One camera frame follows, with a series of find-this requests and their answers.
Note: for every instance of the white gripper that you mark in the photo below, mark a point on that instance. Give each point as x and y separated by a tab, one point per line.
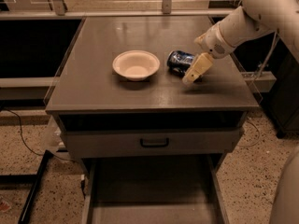
214	42

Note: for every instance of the blue pepsi can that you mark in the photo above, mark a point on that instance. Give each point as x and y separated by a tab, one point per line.
179	62

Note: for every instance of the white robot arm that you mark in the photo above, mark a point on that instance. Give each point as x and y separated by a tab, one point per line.
251	20

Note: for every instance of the grey top drawer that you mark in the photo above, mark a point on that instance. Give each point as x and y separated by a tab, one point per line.
82	145

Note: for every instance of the grey drawer cabinet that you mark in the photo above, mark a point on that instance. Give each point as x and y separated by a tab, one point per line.
90	97

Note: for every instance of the open grey middle drawer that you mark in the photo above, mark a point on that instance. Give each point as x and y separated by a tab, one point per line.
154	190

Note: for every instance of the black drawer handle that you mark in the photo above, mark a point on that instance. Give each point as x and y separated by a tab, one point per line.
154	143

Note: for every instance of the grey metal rail frame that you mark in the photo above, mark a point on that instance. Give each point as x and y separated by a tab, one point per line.
67	9

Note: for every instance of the black metal floor frame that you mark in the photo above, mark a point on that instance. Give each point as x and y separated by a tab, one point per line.
34	181

